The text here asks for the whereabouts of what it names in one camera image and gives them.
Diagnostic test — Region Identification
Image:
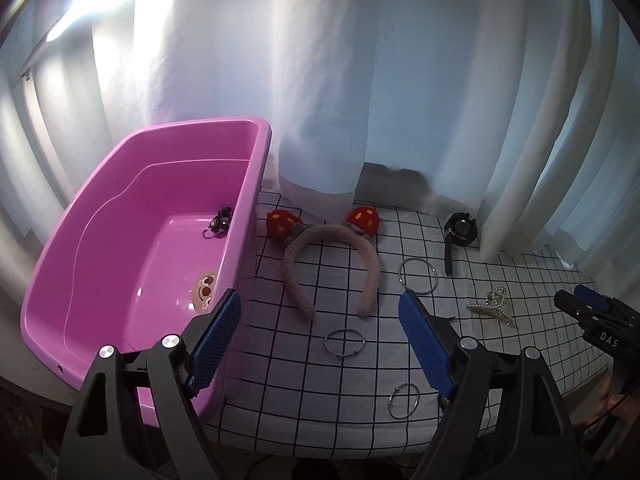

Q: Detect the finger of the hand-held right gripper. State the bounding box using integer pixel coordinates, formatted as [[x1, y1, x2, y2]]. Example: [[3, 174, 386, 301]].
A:
[[573, 284, 615, 312], [553, 290, 603, 328]]

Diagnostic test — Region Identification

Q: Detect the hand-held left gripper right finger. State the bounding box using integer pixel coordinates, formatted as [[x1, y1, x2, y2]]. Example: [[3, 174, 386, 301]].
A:
[[397, 290, 583, 480]]

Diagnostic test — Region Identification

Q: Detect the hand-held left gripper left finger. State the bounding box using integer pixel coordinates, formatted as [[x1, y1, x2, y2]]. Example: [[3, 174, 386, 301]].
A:
[[59, 287, 242, 480]]

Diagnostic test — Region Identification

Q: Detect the pink strawberry plush headband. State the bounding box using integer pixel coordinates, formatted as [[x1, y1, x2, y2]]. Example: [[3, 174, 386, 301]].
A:
[[265, 206, 382, 320]]

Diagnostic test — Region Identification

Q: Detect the black wrist watch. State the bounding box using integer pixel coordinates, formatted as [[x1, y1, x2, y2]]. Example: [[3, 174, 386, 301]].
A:
[[442, 212, 478, 277]]

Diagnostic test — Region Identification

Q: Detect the pink plastic tub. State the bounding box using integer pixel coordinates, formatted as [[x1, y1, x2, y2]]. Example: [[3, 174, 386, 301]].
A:
[[20, 116, 273, 428]]

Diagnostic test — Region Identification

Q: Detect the round cartoon face clip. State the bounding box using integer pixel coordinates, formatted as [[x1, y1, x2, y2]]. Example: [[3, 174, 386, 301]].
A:
[[192, 270, 219, 313]]

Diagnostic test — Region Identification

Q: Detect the silver bangle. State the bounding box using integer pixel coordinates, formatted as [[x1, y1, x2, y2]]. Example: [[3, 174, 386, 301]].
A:
[[323, 329, 366, 358], [398, 257, 440, 296], [387, 383, 421, 420]]

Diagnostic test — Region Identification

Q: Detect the pearl hair claw clip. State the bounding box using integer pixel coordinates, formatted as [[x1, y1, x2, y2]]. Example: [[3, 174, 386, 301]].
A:
[[466, 287, 516, 329]]

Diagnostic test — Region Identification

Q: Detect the black checked white cloth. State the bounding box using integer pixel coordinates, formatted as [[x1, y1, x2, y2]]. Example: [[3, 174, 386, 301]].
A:
[[205, 187, 621, 443]]

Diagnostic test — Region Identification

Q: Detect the white curtain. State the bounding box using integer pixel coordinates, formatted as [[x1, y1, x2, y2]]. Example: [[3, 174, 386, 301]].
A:
[[0, 0, 640, 271]]

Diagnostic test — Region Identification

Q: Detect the black keychain charm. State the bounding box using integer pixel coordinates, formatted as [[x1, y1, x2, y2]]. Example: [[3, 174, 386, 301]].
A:
[[202, 206, 233, 237]]

